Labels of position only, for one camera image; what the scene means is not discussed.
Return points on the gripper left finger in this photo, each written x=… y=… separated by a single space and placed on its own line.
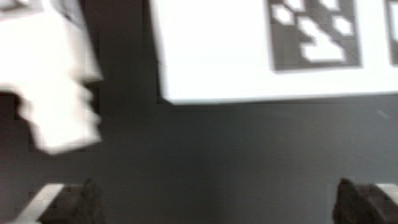
x=64 y=204

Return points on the white small leg block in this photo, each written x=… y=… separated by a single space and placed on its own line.
x=48 y=67

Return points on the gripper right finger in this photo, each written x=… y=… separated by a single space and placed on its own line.
x=366 y=203

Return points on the white marker sheet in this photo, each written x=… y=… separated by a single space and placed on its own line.
x=265 y=50

